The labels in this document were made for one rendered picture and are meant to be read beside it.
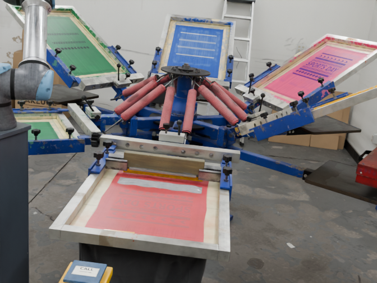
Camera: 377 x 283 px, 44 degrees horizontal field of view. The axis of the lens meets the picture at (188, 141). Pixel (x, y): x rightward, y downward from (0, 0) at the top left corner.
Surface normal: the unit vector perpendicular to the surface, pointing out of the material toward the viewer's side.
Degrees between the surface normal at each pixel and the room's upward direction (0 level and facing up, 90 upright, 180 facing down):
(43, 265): 0
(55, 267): 0
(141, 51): 90
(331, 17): 90
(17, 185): 90
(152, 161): 90
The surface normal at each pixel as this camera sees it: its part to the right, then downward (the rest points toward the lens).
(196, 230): 0.10, -0.95
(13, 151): 0.92, 0.21
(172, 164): -0.07, 0.30
